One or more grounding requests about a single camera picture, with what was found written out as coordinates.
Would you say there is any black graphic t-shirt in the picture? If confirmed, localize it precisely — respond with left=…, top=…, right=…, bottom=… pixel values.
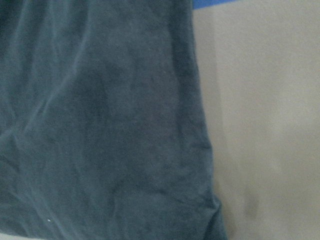
left=0, top=0, right=227, bottom=240

